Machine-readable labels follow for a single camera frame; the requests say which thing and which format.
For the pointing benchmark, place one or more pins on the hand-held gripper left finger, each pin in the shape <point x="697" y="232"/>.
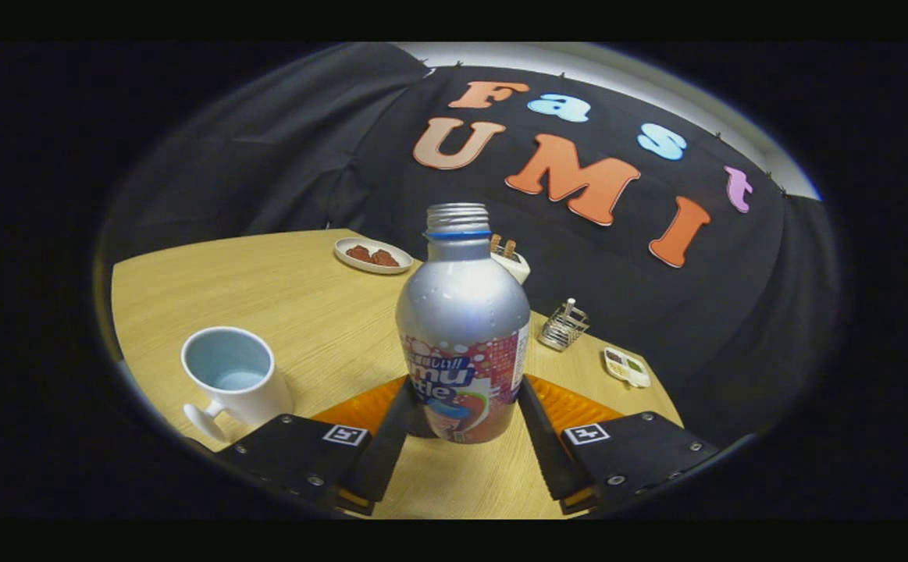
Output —
<point x="382" y="460"/>

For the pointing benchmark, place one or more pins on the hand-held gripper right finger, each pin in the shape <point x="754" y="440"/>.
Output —
<point x="547" y="457"/>

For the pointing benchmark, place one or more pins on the white cup blue inside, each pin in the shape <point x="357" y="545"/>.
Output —
<point x="254" y="398"/>

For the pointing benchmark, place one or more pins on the silver juice bottle pink label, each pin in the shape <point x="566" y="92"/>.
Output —
<point x="461" y="312"/>

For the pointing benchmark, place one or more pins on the white compartment tray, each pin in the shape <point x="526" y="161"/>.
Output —
<point x="625" y="367"/>

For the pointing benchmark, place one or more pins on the white utensil in holder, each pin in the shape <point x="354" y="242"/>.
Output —
<point x="570" y="306"/>

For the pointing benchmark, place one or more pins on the wooden table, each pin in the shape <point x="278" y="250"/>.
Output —
<point x="305" y="297"/>

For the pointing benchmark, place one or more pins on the white toaster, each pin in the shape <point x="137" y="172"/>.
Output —
<point x="518" y="268"/>

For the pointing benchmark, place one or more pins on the white plate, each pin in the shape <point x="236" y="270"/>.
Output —
<point x="352" y="261"/>

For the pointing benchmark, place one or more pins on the brown food piece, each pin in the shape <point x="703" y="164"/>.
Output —
<point x="385" y="258"/>
<point x="358" y="253"/>

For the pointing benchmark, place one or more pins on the toast slice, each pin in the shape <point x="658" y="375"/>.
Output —
<point x="495" y="244"/>
<point x="510" y="249"/>

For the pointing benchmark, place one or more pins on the black backdrop cloth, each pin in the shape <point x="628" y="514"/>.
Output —
<point x="266" y="156"/>

